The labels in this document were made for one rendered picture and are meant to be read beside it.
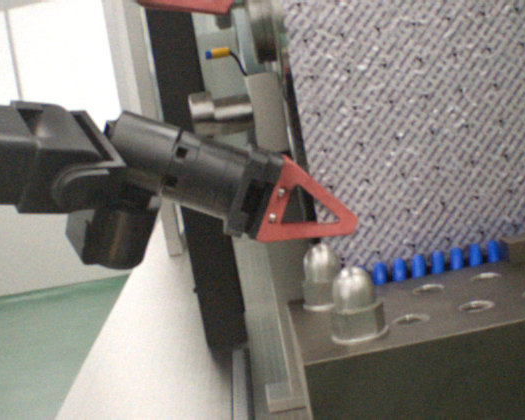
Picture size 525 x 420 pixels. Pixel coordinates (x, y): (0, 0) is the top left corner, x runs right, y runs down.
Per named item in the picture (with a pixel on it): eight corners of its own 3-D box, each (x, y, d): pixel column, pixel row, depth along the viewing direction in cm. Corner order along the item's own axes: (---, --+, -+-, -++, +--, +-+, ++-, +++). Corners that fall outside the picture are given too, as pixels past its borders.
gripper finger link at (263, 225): (345, 271, 69) (230, 233, 68) (334, 254, 76) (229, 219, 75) (374, 189, 68) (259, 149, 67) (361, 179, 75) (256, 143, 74)
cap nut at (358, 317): (328, 333, 57) (317, 266, 56) (384, 322, 57) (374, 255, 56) (335, 349, 53) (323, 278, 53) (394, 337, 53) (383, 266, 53)
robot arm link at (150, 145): (99, 124, 65) (118, 94, 70) (80, 198, 69) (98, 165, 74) (186, 153, 66) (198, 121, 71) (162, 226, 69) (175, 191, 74)
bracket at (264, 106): (263, 397, 85) (205, 84, 81) (328, 385, 85) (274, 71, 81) (265, 415, 80) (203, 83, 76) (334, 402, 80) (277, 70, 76)
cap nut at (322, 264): (302, 302, 66) (292, 244, 66) (350, 293, 66) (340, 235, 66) (306, 314, 63) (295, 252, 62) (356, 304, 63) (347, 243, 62)
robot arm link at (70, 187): (61, 175, 60) (21, 111, 65) (34, 298, 66) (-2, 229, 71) (204, 166, 67) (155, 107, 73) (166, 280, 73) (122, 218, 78)
